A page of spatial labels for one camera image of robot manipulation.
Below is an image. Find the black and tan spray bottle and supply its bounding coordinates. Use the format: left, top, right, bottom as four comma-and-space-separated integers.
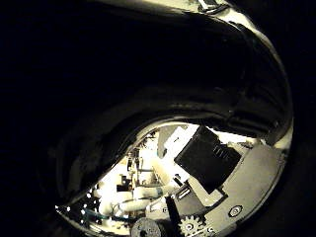
55, 0, 294, 205

